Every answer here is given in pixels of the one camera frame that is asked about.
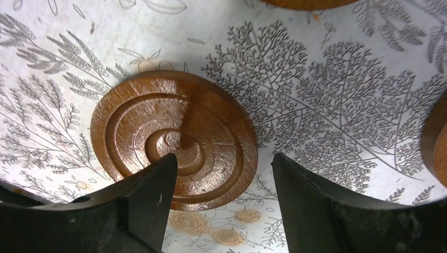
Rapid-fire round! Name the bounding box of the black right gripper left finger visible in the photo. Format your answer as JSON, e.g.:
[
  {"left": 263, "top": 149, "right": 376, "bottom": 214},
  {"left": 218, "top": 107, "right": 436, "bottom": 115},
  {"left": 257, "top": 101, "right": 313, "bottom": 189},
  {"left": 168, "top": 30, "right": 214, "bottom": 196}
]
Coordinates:
[{"left": 1, "top": 153, "right": 178, "bottom": 252}]

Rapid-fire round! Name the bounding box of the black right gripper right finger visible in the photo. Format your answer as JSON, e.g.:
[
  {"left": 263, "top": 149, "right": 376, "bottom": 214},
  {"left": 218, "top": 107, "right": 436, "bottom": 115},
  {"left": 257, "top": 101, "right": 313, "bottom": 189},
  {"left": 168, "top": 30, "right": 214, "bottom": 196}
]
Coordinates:
[{"left": 272, "top": 153, "right": 446, "bottom": 253}]

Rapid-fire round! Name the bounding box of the brown wooden coaster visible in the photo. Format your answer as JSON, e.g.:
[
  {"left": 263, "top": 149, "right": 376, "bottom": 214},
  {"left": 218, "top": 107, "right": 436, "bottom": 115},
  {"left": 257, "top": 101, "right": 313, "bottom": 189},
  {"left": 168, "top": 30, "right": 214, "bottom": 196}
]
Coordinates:
[
  {"left": 90, "top": 71, "right": 258, "bottom": 211},
  {"left": 421, "top": 92, "right": 446, "bottom": 186},
  {"left": 261, "top": 0, "right": 358, "bottom": 11}
]

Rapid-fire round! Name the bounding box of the floral tablecloth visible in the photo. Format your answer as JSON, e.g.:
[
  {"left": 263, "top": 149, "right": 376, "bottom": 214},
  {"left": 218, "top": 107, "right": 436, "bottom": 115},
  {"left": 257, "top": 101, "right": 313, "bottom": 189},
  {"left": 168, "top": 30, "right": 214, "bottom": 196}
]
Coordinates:
[{"left": 1, "top": 1, "right": 446, "bottom": 252}]

